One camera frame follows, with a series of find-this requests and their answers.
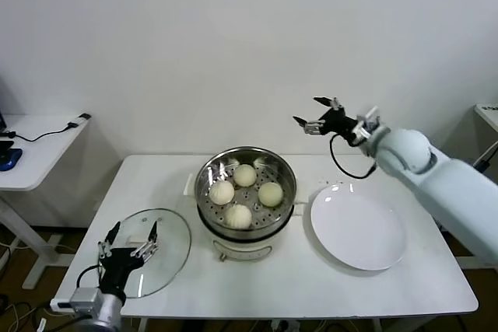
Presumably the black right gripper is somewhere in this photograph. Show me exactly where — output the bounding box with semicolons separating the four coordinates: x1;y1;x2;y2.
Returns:
292;95;361;146

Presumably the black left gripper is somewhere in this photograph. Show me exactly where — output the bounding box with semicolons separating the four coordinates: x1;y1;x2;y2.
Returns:
96;220;160;294

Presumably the round glass pot lid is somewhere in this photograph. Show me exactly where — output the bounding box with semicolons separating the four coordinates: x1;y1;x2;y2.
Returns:
96;208;193;299

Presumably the white steamed baozi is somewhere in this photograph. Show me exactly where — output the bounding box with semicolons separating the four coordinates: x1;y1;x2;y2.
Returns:
209;180;236;206
224;204;253;231
258;182;284;208
233;163;258;188

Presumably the perforated steel steamer basket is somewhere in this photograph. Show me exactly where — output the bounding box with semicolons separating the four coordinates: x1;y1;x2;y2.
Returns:
195;146;300;233

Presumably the white round plate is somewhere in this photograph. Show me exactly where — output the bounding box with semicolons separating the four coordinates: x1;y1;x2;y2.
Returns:
310;183;408;272

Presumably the white electric cooker pot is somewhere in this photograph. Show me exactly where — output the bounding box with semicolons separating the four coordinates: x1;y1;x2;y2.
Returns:
183;172;310;264

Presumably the white side desk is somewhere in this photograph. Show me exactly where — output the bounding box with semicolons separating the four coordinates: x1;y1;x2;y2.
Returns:
0;113;94;290

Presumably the blue desk gadget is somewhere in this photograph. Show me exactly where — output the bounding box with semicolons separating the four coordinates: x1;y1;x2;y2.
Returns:
0;146;25;172

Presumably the dark laptop screen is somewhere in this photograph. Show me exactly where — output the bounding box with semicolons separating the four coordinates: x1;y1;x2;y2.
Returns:
0;73;10;133

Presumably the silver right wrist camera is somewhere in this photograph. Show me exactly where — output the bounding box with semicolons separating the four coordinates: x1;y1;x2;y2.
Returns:
353;105;381;142

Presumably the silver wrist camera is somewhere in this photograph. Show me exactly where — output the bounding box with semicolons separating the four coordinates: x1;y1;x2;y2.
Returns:
49;288;98;314
353;105;381;142

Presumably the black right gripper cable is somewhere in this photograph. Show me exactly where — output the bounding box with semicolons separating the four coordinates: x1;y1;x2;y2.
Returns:
329;133;377;180

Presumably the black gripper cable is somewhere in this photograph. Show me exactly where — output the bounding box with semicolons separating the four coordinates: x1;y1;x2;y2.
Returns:
329;133;377;180
75;264;104;290

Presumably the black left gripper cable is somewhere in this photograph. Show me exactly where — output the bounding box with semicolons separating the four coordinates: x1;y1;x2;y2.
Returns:
75;264;104;290

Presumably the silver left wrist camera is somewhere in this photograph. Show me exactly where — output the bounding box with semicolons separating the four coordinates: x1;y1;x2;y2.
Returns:
49;288;98;314

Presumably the thin black desk cable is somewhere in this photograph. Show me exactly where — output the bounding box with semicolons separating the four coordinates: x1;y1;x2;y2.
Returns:
6;121;81;142

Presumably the black power adapter cable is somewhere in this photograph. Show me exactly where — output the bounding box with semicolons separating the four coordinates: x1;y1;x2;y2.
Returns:
472;149;493;172

